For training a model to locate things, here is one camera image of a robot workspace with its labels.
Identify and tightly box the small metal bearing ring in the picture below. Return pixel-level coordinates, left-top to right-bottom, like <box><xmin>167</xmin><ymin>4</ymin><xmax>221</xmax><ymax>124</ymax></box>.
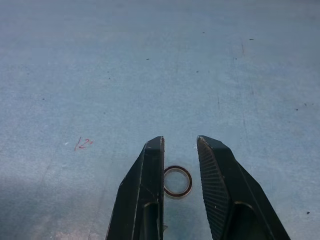
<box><xmin>163</xmin><ymin>165</ymin><xmax>193</xmax><ymax>200</ymax></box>

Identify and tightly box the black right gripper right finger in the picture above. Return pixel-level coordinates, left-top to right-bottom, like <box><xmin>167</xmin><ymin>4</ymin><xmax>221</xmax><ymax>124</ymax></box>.
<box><xmin>196</xmin><ymin>135</ymin><xmax>291</xmax><ymax>240</ymax></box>

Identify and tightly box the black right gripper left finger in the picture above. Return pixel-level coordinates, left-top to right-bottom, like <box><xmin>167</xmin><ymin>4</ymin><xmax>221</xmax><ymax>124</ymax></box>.
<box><xmin>106</xmin><ymin>136</ymin><xmax>166</xmax><ymax>240</ymax></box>

